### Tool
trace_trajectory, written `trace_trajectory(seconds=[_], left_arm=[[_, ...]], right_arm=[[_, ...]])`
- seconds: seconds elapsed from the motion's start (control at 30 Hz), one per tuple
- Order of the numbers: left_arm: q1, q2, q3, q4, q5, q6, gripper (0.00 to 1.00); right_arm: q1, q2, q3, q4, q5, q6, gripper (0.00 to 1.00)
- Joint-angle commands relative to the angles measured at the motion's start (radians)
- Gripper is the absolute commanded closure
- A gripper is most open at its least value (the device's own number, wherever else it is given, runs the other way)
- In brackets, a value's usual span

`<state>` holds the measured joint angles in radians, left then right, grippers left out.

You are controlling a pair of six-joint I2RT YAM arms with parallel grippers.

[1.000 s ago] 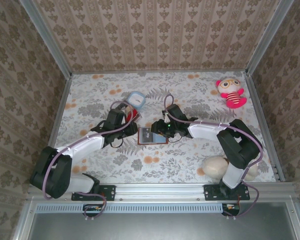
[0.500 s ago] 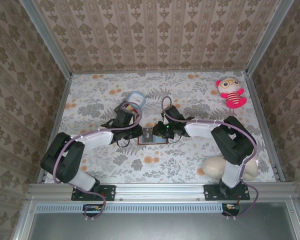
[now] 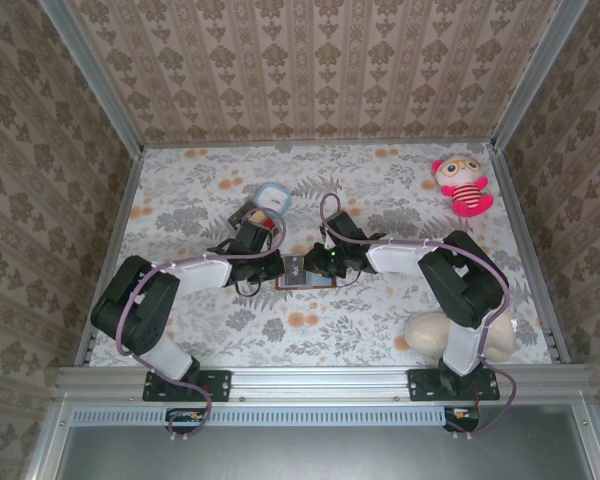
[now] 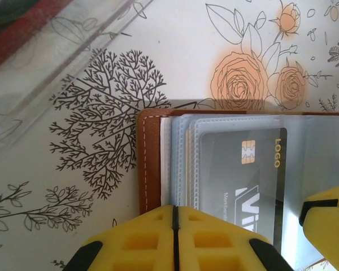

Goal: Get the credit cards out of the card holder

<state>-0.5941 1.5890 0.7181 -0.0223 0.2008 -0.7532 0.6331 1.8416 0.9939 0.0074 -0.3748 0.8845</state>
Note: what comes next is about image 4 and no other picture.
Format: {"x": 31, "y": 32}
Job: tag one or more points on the dark striped box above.
{"x": 5, "y": 17}

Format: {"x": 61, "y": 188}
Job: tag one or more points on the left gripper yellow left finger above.
{"x": 135, "y": 240}

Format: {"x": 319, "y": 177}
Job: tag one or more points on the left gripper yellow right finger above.
{"x": 214, "y": 245}

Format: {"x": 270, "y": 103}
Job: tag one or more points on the brown leather card holder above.
{"x": 151, "y": 158}

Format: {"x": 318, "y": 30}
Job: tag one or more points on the grey VIP credit card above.
{"x": 228, "y": 169}

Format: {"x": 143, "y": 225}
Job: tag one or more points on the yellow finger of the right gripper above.
{"x": 333, "y": 234}

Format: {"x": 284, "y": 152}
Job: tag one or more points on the floral patterned table cover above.
{"x": 186, "y": 56}

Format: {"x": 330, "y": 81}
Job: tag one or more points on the square translucent plastic box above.
{"x": 73, "y": 42}

